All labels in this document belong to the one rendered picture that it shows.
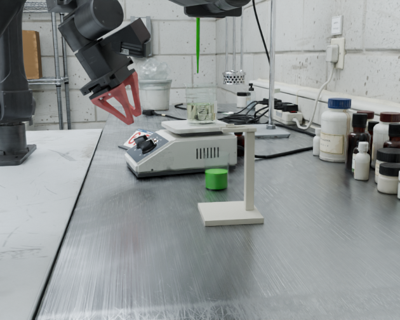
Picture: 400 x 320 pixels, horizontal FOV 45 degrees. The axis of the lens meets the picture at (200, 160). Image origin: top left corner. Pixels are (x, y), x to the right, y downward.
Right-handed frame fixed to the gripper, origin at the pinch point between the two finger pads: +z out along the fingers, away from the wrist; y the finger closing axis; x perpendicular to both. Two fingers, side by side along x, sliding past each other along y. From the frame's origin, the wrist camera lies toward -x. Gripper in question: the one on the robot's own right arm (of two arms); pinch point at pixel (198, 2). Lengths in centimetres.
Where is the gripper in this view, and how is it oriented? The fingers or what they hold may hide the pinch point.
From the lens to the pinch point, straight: 95.7
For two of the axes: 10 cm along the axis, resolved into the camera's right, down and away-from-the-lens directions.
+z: -3.1, -1.9, 9.3
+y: -9.5, 0.5, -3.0
